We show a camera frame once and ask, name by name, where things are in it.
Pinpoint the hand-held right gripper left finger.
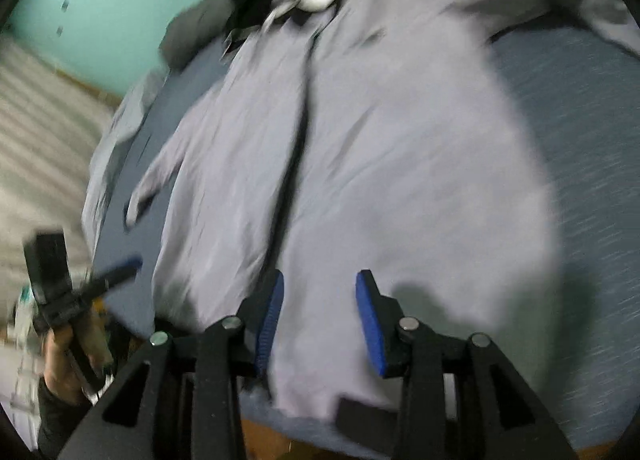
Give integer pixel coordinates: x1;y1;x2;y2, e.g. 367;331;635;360
57;270;285;460

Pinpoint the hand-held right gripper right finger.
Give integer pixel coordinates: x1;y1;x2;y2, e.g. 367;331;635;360
356;270;576;460

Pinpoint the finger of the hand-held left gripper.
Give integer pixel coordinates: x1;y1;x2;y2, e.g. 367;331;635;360
84;255;144;299

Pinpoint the light grey jacket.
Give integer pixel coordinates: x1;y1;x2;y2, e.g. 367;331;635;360
125;0;640;421

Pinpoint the person's left forearm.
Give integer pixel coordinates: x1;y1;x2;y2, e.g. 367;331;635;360
37;377;101;460

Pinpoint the person's left hand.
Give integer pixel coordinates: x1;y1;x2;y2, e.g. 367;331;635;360
42;319;114;406

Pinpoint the colourful plastic bag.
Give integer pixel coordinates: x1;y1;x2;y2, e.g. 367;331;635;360
9;285;47;412

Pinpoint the striped cream curtain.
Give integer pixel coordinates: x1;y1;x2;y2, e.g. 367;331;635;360
0;37;118;291

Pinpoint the light grey blanket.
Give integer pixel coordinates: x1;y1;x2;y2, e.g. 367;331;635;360
81;70;171;251

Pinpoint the dark grey rolled duvet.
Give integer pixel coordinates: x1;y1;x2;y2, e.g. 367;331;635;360
159;0;241;72

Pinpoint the wooden window frame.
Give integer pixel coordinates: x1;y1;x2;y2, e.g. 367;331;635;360
55;70;126;102

